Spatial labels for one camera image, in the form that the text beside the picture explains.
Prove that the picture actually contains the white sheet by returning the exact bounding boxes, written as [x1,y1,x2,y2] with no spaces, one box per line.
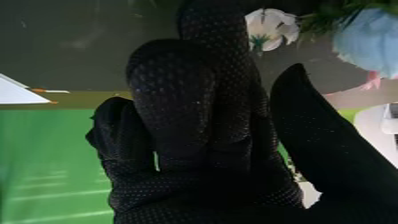
[0,73,54,105]

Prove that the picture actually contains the pink flower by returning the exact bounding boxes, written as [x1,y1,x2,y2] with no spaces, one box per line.
[324,70,386,97]

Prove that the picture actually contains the green sprig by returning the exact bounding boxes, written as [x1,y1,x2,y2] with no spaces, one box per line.
[297,0,398,35]

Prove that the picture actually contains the white flower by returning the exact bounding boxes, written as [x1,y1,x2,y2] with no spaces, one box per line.
[244,7,303,53]

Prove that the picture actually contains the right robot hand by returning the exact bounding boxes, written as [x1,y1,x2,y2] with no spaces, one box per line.
[84,0,398,224]

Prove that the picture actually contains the dark mat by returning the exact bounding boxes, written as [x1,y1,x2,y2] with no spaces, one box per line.
[0,0,381,98]

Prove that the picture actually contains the blue flower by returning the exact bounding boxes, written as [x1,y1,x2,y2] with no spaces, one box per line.
[331,7,398,80]

